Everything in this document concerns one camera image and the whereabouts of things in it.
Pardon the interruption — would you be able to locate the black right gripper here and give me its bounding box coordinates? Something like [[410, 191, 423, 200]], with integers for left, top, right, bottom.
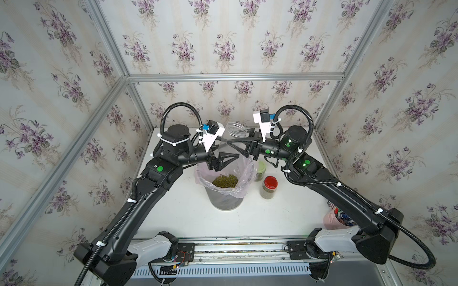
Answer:
[[231, 128, 298, 166]]

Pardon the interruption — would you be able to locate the red lid bean jar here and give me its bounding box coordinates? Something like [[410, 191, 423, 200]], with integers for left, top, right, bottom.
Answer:
[[260, 176, 279, 200]]

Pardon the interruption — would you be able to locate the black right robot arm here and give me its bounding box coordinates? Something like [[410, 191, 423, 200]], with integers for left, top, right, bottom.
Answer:
[[227, 104, 436, 270]]

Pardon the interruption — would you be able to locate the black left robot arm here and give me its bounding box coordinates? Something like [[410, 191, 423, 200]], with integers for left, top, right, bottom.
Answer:
[[73, 102, 238, 286]]

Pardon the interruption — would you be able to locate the green mung beans pile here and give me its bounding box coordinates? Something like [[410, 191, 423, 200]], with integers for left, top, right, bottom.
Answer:
[[212, 175, 239, 189]]

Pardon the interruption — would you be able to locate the mesh bin with pink bag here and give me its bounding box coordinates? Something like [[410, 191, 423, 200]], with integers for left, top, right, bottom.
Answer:
[[194, 156, 256, 211]]

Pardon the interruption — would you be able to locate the green lid bean jar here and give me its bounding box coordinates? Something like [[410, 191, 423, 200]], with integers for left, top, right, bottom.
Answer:
[[255, 161, 266, 182]]

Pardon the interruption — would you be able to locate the pink pen cup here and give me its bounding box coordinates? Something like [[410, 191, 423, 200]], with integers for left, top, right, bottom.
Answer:
[[323, 207, 358, 230]]

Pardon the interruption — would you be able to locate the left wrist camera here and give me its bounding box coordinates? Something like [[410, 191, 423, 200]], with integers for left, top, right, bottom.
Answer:
[[198, 120, 225, 153]]

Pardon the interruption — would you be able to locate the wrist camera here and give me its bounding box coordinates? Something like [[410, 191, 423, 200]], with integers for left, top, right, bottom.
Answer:
[[253, 108, 281, 142], [198, 120, 225, 153]]

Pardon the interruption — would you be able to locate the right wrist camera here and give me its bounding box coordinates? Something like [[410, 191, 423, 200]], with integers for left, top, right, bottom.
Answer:
[[253, 108, 281, 142]]

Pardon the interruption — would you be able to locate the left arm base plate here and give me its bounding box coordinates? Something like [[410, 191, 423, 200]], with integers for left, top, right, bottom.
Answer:
[[155, 243, 196, 266]]

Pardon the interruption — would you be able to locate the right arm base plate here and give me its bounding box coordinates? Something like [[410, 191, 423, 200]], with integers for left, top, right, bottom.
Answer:
[[283, 240, 337, 260]]

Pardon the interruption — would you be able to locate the white slotted cable duct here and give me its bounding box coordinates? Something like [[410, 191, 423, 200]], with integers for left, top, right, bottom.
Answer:
[[132, 262, 311, 279]]

